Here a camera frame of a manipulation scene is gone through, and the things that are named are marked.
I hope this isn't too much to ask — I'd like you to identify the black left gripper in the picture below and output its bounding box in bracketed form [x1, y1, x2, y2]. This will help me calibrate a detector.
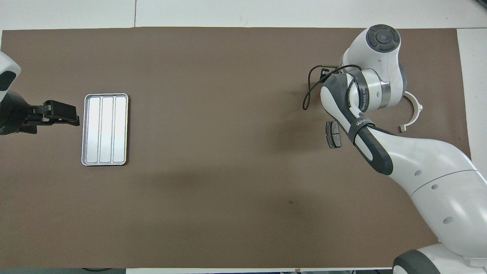
[0, 91, 80, 135]

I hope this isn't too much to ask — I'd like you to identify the silver metal tray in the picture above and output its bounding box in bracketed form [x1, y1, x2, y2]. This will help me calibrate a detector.
[81, 93, 129, 166]

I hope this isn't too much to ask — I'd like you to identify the dark rectangular brake pad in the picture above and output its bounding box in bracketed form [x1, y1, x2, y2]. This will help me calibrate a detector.
[326, 121, 342, 149]

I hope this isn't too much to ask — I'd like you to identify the brown table mat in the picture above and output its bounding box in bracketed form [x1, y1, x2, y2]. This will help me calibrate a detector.
[0, 27, 484, 269]

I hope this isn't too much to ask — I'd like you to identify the white half-ring bracket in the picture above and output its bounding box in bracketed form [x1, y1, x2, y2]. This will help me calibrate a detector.
[399, 91, 423, 132]

